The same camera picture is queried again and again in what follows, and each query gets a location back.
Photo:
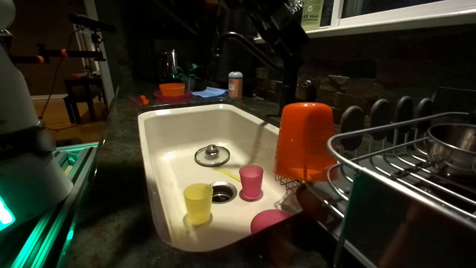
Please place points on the white kitchen sink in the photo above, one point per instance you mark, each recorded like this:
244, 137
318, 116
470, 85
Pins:
179, 128

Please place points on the stainless steel bowl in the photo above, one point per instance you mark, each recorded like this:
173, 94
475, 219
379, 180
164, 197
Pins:
454, 143

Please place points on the black tripod orange clamps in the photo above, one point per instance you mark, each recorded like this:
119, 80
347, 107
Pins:
75, 54

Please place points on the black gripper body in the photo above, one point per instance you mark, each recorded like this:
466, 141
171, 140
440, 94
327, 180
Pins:
287, 27

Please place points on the black kitchen faucet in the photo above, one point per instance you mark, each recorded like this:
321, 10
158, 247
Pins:
290, 79

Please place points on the orange plastic bowl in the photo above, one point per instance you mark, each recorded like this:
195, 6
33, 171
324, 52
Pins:
171, 89

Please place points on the yellow plastic cup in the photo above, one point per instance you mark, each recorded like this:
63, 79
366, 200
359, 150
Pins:
198, 202

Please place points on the white window frame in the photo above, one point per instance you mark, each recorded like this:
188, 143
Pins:
396, 18

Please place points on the small orange object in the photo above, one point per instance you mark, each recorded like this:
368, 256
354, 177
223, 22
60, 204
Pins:
143, 100

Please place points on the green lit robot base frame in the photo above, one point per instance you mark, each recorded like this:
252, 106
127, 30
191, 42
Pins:
75, 158

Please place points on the orange plastic cup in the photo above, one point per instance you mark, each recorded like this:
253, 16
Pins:
305, 138

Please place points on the blue cleaning cloth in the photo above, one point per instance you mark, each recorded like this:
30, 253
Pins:
208, 92

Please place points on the dark wooden stool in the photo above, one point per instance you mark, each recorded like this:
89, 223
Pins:
82, 91

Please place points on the glass pot lid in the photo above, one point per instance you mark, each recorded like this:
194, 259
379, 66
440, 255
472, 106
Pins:
211, 155

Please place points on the pink plastic cup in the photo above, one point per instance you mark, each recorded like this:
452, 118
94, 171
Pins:
252, 182

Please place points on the metal sink drain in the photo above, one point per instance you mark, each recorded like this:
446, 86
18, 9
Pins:
223, 192

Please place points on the yellow plastic utensil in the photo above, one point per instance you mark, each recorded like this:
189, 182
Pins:
228, 174

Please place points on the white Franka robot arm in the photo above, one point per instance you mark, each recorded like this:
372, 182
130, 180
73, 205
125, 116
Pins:
19, 109

